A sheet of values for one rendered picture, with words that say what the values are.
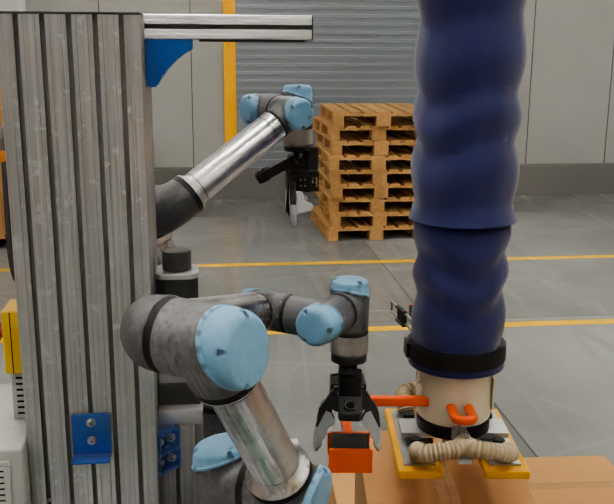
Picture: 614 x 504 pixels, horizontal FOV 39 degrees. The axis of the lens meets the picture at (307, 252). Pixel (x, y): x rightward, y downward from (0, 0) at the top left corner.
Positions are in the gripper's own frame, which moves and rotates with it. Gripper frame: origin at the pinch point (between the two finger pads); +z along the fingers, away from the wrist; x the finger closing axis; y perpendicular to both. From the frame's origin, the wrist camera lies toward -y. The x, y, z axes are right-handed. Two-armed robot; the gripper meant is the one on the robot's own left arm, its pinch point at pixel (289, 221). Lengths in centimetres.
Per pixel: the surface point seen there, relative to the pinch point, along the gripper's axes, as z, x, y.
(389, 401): 34, -41, 19
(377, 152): 62, 635, 149
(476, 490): 58, -41, 41
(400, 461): 45, -48, 20
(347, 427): 33, -55, 7
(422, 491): 58, -40, 28
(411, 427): 42, -38, 25
